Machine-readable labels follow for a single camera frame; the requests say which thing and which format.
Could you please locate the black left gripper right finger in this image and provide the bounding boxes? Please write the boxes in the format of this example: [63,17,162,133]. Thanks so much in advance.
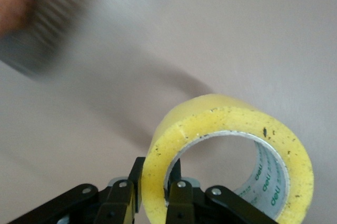
[165,159,277,224]

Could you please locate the yellow tape roll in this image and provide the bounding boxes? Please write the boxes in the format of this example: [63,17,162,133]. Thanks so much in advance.
[141,93,315,224]

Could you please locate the brown wicker basket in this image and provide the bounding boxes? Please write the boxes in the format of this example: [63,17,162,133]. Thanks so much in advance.
[0,0,98,53]

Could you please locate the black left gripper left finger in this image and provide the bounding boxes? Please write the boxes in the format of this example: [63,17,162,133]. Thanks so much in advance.
[10,157,146,224]

